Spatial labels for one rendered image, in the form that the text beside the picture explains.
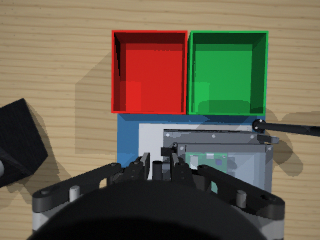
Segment red bin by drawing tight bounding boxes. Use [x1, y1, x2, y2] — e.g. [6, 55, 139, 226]
[111, 30, 188, 115]

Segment green bin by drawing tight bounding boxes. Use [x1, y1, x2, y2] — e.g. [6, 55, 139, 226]
[186, 31, 269, 116]

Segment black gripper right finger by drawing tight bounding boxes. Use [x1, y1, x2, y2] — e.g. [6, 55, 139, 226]
[170, 153, 285, 240]

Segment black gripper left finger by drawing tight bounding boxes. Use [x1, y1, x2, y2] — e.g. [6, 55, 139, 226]
[32, 152, 150, 234]

